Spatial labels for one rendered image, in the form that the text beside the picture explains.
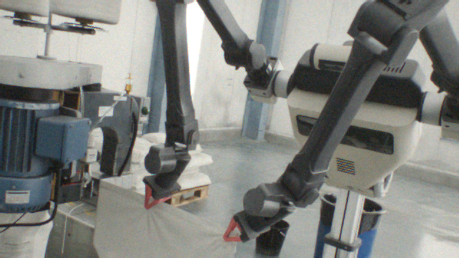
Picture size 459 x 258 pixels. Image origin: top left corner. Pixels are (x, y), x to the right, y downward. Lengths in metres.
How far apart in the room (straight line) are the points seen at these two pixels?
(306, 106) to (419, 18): 0.62
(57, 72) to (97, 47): 5.59
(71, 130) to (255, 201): 0.42
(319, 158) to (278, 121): 9.05
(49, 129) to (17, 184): 0.14
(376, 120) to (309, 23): 8.62
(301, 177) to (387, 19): 0.36
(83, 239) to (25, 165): 1.00
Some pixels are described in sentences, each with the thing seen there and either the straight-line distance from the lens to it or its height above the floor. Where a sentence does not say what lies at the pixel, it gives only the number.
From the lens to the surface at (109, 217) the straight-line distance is 1.37.
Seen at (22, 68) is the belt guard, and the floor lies 1.40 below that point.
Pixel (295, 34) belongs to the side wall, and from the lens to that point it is 9.93.
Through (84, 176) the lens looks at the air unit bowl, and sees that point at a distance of 1.33.
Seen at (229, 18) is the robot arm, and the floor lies 1.60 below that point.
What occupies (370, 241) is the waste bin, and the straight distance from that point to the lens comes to 3.35.
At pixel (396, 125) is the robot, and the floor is 1.38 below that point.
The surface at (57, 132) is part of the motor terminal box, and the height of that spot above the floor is 1.28.
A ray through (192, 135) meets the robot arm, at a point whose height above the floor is 1.28.
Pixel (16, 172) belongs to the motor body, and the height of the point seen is 1.18.
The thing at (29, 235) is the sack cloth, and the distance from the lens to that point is 1.68.
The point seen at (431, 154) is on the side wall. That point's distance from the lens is 9.02.
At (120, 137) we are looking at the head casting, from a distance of 1.46.
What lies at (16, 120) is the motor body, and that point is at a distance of 1.02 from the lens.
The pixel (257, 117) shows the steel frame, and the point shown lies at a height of 0.52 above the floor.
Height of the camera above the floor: 1.46
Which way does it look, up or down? 8 degrees down
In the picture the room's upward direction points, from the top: 9 degrees clockwise
